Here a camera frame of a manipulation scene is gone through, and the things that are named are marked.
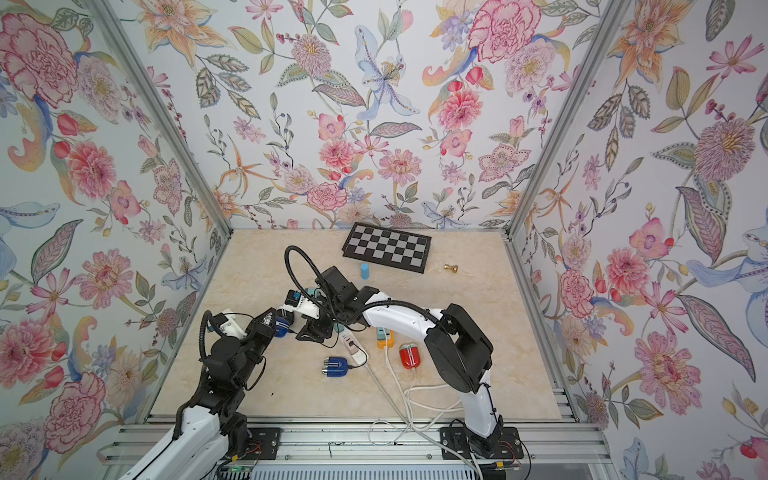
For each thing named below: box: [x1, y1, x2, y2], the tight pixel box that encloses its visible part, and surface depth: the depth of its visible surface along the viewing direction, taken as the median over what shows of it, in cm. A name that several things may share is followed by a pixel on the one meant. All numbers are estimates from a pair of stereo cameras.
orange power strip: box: [377, 327, 395, 350], surface depth 91 cm
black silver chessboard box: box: [342, 222, 432, 274], surface depth 113 cm
